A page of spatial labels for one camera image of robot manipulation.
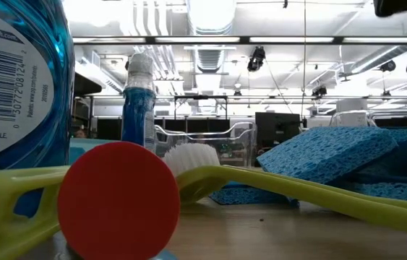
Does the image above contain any black monitor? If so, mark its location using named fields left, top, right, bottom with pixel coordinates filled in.
left=254, top=111, right=301, bottom=157

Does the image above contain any thin hanging cable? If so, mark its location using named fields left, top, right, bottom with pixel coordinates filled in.
left=301, top=0, right=307, bottom=120

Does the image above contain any blue dish soap bottle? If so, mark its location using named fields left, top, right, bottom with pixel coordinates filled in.
left=121, top=51, right=158, bottom=152
left=0, top=0, right=77, bottom=220

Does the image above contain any black overhead camera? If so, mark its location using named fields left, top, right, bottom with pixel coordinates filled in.
left=246, top=45, right=267, bottom=73

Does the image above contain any teal plastic bin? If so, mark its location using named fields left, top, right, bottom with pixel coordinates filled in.
left=68, top=138, right=124, bottom=168

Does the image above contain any black ceiling camera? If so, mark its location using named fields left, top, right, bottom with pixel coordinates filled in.
left=379, top=59, right=398, bottom=73
left=311, top=85, right=329, bottom=98

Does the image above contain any silver ventilation duct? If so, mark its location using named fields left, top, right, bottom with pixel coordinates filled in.
left=187, top=0, right=239, bottom=73

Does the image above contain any red and pink dish brush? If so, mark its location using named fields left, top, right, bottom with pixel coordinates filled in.
left=57, top=141, right=181, bottom=260

